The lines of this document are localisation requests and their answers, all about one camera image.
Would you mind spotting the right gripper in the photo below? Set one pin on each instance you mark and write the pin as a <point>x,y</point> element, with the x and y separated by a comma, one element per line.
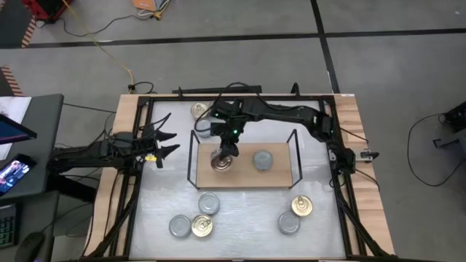
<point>227,132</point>

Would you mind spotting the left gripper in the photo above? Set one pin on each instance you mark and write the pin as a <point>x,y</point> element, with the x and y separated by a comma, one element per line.
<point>147,145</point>

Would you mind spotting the green label silver tuna can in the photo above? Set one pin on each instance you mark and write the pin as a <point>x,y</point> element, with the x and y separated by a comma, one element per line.
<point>263,160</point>
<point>203,130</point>
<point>289,222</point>
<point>180,226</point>
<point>209,203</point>

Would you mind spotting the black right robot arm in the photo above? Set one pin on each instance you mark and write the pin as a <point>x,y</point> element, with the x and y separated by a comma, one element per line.
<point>284,113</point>

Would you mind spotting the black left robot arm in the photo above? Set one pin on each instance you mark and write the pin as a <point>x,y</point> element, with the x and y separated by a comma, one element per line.
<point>91,153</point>

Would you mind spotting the black perforated bar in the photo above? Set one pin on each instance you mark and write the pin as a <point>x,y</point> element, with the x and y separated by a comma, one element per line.
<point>204,90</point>

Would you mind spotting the grey desk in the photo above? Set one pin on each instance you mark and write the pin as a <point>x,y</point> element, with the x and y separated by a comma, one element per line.
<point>47,127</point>

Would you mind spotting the grey black clamp device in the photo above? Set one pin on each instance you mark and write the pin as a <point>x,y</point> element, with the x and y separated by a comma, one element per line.
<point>366,154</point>

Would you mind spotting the orange flat item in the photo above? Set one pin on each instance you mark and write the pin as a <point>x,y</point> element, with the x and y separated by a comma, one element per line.
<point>145,4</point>

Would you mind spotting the grey keyboard table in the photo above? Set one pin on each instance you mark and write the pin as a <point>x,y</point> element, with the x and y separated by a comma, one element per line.
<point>36,218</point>

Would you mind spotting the large black monitor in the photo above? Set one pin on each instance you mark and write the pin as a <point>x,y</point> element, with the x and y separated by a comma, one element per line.
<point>14,131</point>

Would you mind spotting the phone with lit screen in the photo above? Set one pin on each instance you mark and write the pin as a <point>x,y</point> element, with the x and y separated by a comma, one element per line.
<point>14,172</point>

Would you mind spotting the white paper sheet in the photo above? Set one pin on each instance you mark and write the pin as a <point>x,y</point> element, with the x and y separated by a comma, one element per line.
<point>16,105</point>

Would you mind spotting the black mat orange striped edge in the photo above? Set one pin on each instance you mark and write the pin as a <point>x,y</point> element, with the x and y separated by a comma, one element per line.
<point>11,80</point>
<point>14,22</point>

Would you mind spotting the black computer mouse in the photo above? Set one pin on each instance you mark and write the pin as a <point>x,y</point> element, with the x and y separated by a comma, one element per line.
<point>30,247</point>

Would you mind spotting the black keyboard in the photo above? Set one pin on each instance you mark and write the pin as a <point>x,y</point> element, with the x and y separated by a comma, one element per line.
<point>7,227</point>

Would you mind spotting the red equipment box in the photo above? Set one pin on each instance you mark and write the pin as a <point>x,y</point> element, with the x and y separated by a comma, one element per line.
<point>47,7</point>

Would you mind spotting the black equipment box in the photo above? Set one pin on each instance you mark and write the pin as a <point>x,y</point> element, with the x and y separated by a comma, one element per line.
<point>455,116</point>

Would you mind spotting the wooden shelf black metal frame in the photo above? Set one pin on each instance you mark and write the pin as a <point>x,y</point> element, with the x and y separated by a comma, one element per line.
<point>244,174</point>

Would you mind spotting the black aluminium table frame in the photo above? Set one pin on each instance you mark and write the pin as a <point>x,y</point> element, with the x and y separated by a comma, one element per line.
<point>164,97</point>

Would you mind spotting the small black bracket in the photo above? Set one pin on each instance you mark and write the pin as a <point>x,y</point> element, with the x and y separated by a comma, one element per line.
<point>295,89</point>

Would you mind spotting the grey metal bracket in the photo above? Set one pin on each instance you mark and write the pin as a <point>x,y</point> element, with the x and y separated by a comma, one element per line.
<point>448,142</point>

